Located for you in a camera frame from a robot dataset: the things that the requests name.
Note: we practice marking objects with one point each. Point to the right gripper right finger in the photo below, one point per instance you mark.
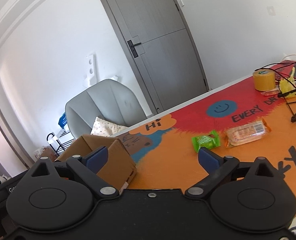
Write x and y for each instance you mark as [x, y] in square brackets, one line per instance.
[219, 171]

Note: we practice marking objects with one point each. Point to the yellow plush toy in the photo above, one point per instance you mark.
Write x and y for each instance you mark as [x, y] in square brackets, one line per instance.
[287, 85]

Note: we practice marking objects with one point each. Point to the grey upholstered chair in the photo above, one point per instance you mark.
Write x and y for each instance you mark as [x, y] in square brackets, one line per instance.
[108, 100]

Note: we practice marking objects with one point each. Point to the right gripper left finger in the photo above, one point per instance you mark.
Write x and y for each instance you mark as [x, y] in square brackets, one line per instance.
[85, 171]

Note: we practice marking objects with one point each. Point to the green snack packet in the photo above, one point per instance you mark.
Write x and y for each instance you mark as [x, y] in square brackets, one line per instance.
[209, 141]

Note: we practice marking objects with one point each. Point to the brown cardboard box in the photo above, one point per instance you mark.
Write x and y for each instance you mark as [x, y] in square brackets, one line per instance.
[120, 168]

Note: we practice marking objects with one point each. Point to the grey door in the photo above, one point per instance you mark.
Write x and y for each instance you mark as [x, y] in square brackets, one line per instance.
[168, 66]

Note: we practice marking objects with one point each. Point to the colourful printed table mat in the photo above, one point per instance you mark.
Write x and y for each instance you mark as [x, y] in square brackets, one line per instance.
[237, 120]

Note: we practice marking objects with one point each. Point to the black metal rack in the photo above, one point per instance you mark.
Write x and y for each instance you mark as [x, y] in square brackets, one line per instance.
[61, 141]

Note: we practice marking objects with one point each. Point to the black wire stand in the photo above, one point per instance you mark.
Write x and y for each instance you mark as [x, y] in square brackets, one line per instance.
[282, 70]

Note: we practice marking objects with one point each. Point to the yellow tape roll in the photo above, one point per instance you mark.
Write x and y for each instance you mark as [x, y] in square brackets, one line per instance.
[264, 80]

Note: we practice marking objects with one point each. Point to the black door handle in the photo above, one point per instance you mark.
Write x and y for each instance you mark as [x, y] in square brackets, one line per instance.
[132, 48]

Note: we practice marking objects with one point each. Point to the dotted white cushion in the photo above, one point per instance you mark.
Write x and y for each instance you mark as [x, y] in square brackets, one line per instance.
[106, 128]

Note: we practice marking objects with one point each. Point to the orange wafer packet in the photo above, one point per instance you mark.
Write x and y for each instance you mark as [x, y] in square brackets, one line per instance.
[247, 133]

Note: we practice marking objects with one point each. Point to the blue bag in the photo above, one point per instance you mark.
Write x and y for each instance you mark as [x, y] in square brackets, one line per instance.
[62, 121]

